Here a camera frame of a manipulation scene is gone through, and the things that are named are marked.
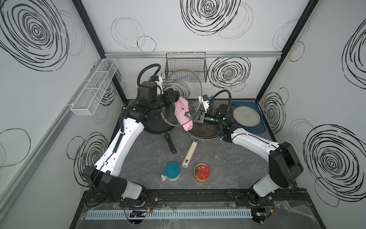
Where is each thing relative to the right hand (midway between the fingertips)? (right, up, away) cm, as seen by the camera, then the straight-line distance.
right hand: (185, 116), depth 69 cm
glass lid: (+3, +25, +43) cm, 50 cm away
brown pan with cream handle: (+5, -19, +14) cm, 24 cm away
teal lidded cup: (-7, -30, +7) cm, 32 cm away
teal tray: (+54, -9, +33) cm, 64 cm away
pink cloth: (-2, +5, 0) cm, 5 cm away
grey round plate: (+46, -1, +37) cm, 59 cm away
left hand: (-5, +12, +1) cm, 13 cm away
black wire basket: (+1, +42, +55) cm, 69 cm away
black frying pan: (-24, -6, +38) cm, 46 cm away
